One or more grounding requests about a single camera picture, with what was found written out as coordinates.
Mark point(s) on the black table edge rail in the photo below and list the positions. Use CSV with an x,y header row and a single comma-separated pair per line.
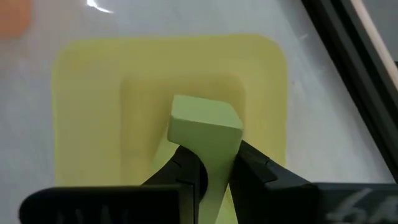
x,y
357,77

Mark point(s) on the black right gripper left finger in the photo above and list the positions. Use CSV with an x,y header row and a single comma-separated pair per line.
x,y
186,174

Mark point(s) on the yellow translucent plastic bin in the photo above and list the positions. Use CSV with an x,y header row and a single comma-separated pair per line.
x,y
93,109

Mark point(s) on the lime green notched block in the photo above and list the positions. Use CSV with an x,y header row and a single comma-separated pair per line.
x,y
205,124

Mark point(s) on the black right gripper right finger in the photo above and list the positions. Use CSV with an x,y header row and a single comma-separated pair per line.
x,y
267,193

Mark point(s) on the orange translucent plastic bin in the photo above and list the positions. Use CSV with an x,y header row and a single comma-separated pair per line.
x,y
12,15

